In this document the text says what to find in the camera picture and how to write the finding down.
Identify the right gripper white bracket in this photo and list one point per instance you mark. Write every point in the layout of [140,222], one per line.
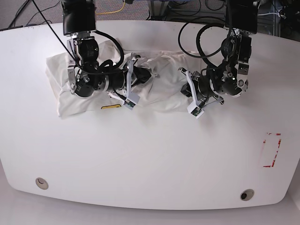
[140,76]

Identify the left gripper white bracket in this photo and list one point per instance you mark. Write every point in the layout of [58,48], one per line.
[198,88]

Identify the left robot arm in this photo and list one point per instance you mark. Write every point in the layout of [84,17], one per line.
[227,68]

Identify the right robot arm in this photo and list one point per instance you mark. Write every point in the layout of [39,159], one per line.
[86,75]

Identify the red tape rectangle marking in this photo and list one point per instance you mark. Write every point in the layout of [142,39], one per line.
[270,149]

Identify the right table grommet hole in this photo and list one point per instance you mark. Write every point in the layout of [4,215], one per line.
[247,195]

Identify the table grommet hole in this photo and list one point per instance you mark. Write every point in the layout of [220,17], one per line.
[42,183]
[247,195]

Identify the left table grommet hole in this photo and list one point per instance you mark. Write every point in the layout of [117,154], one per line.
[42,183]

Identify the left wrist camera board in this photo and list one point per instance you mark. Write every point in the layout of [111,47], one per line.
[195,110]

